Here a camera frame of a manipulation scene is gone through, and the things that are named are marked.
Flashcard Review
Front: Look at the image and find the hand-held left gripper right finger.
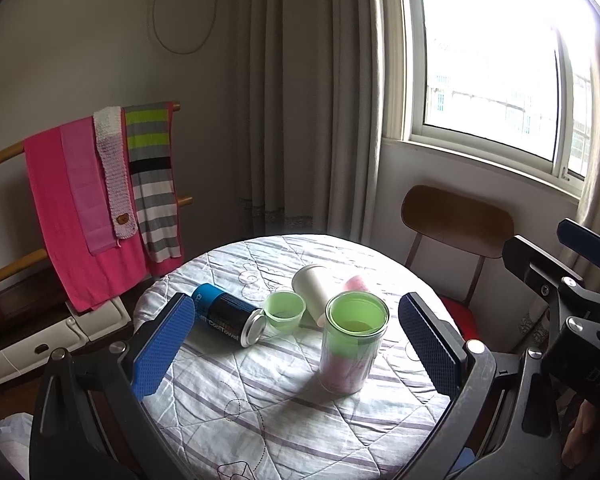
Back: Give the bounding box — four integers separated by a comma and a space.
395, 292, 565, 480

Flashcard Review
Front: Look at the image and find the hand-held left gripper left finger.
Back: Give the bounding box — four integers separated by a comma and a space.
30, 293, 197, 480

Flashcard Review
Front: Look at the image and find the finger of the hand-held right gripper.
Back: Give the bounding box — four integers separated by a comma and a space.
556, 218, 600, 291
502, 234, 588, 333

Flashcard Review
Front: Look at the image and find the white cup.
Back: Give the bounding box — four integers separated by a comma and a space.
292, 264, 332, 329

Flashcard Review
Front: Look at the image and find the green plastic cup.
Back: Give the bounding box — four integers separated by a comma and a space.
326, 293, 385, 357

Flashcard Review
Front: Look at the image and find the small green cup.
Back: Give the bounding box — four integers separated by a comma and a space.
263, 291, 307, 335

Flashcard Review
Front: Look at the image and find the person's right hand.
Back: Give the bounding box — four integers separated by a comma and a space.
568, 399, 597, 467

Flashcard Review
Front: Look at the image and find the red seat cushion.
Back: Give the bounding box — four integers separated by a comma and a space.
437, 295, 481, 344

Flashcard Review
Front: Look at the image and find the white storage box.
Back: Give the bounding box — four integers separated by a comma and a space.
0, 295, 134, 394

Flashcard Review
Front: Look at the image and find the blue and black can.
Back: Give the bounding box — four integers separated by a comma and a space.
186, 283, 267, 349

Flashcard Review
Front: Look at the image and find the wooden chair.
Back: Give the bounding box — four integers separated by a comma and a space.
401, 184, 516, 351

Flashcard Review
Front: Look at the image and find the clear glass jar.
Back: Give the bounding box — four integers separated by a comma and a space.
320, 289, 391, 395

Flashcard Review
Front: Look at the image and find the round table with quilted cloth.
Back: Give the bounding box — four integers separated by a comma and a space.
132, 234, 473, 480

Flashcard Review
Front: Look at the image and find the dark wooden cabinet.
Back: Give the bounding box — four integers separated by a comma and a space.
0, 264, 77, 362

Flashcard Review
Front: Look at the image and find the striped knitted scarf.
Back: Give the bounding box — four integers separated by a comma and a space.
123, 101, 184, 264

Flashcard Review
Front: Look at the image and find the bright pink towel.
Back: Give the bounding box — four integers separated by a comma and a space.
23, 126, 149, 313

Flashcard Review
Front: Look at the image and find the light pink towel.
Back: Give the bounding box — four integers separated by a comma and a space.
61, 116, 122, 256

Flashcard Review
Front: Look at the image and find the pink knitted scarf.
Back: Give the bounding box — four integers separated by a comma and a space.
92, 104, 140, 240

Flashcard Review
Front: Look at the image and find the white framed window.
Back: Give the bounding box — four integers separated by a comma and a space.
394, 0, 600, 197

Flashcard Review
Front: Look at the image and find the wooden towel rack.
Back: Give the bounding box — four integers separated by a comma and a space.
0, 102, 194, 294

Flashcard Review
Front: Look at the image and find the white wall cable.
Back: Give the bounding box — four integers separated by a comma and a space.
150, 0, 227, 56

